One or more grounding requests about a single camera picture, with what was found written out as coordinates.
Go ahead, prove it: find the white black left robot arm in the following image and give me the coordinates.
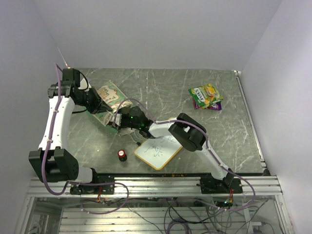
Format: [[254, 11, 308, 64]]
[[29, 68, 112, 194]]

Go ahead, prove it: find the aluminium frame rail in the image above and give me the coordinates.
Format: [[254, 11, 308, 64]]
[[26, 175, 283, 198]]

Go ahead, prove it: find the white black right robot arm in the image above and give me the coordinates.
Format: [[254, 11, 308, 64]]
[[111, 106, 234, 193]]

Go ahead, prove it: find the small yellow-framed whiteboard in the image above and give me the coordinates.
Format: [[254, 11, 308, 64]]
[[133, 117, 183, 171]]

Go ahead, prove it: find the purple Fox's berries candy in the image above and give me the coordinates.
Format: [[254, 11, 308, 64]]
[[192, 97, 222, 111]]

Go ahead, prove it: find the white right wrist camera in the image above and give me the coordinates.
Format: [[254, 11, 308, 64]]
[[112, 113, 122, 127]]

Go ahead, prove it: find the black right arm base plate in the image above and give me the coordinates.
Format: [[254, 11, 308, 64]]
[[197, 177, 243, 194]]

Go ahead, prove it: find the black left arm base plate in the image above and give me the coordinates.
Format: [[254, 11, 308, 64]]
[[70, 175, 115, 195]]

